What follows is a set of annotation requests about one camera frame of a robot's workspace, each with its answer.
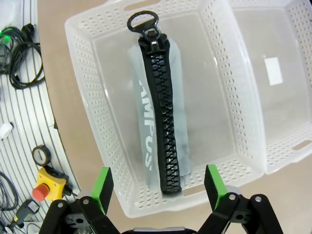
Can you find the black tape roll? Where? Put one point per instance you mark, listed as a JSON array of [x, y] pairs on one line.
[[41, 155]]

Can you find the yellow emergency stop button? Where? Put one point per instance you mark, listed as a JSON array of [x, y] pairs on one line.
[[50, 181]]

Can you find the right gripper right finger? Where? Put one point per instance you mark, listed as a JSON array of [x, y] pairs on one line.
[[219, 192]]

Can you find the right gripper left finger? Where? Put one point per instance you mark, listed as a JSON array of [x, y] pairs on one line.
[[97, 195]]

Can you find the black power adapter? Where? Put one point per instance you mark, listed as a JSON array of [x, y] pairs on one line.
[[27, 209]]

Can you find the grey zippered pencil case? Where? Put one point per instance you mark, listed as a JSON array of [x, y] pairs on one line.
[[165, 109]]

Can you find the white plug adapter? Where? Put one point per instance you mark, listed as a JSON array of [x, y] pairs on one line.
[[5, 130]]

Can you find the white perforated plastic basket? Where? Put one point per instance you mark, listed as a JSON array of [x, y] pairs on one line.
[[287, 109], [214, 97]]

